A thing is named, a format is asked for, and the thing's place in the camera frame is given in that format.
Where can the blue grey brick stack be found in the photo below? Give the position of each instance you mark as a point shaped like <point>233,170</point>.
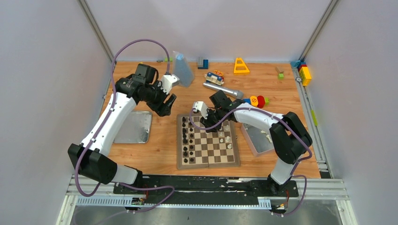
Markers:
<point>202,63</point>

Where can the blue duplo brick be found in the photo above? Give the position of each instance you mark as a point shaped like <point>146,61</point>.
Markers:
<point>247,100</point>

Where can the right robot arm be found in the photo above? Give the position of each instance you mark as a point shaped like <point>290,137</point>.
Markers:
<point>290,138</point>

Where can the yellow no-entry sign block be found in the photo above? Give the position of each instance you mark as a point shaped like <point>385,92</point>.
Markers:
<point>254,101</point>

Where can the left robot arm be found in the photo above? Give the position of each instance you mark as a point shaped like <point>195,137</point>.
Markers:
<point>90,156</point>

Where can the green block by wall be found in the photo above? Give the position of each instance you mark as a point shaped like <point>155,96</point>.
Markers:
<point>166,59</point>

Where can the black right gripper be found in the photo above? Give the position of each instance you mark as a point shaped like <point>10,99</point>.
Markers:
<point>207,123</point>

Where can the white blue toy car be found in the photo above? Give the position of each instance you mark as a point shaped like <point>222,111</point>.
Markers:
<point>215,77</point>

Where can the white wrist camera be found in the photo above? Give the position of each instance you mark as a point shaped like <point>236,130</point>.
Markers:
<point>168,82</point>
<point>200,107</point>

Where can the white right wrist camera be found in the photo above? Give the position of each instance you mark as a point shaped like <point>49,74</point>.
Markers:
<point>200,107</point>

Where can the aluminium frame post right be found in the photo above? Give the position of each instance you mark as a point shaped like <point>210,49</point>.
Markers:
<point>318,29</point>

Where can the colourful brick stack right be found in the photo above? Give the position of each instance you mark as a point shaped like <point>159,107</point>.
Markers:
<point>304,73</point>

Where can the silver metal tin lid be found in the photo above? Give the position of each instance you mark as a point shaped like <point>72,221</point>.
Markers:
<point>135,129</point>

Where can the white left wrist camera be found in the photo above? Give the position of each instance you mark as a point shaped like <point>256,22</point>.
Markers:
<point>168,82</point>

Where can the yellow triangle toy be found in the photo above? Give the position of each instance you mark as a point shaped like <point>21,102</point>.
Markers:
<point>240,67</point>

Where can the aluminium frame post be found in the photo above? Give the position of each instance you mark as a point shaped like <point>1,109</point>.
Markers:
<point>318,29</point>
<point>96,29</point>

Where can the blue bubble-wrapped cone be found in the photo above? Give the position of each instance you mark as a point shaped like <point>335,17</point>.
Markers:
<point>182,69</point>

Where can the red rounded block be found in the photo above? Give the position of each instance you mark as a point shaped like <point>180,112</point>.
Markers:
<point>261,101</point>

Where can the silver toy microphone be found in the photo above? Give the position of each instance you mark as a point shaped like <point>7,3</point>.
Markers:
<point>234,93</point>

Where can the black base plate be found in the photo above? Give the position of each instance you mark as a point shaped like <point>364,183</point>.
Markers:
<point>205,190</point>

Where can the wooden chess board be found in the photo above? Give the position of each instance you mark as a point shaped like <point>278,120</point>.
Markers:
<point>208,151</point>

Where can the aluminium frame post left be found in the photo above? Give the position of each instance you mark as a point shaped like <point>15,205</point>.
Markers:
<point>96,29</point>

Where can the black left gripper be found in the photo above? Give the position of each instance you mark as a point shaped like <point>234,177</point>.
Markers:
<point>160,101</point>

